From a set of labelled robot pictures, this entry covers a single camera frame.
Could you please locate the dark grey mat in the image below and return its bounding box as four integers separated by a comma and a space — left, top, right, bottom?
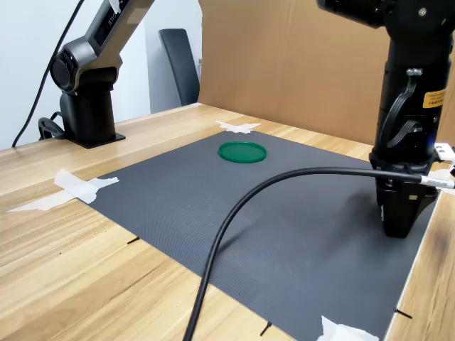
76, 129, 440, 341

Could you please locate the brown cardboard partition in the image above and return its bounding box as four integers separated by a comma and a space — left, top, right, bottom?
197, 0, 455, 152

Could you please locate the dark grey chair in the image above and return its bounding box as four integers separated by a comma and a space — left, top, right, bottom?
158, 28, 201, 107

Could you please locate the round green lid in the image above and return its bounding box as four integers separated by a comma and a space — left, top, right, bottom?
217, 141, 268, 165

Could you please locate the black flat gripper cable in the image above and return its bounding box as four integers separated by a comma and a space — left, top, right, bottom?
382, 68, 424, 149

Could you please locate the black base cable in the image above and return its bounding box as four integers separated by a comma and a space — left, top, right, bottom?
38, 111, 67, 141

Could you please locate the thick black camera cable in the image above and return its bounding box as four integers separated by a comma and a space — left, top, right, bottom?
182, 166, 455, 341

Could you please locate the thin black power cable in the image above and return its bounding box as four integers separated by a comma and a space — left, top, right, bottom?
11, 0, 87, 148

